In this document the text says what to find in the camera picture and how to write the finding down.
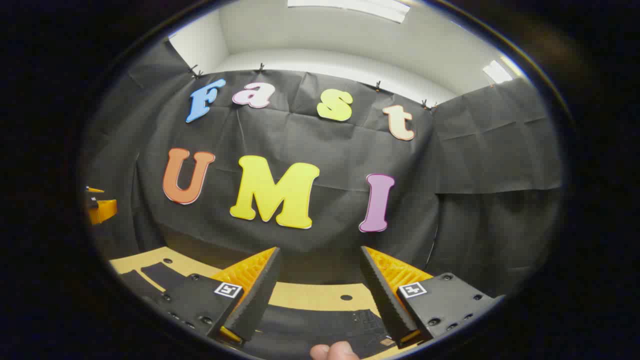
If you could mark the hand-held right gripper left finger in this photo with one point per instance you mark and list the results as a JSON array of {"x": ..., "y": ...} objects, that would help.
[{"x": 260, "y": 295}]

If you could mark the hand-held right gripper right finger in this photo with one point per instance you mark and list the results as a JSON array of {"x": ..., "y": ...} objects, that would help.
[{"x": 382, "y": 295}]

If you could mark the black backdrop cloth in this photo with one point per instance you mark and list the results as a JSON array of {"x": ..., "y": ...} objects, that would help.
[{"x": 325, "y": 145}]

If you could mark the dark grey jeans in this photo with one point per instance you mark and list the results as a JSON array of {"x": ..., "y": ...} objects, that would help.
[{"x": 310, "y": 325}]

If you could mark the ceiling light panel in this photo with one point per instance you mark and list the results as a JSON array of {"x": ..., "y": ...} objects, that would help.
[
  {"x": 350, "y": 6},
  {"x": 496, "y": 71}
]

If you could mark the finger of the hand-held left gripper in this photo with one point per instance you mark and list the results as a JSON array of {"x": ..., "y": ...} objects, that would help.
[{"x": 104, "y": 210}]

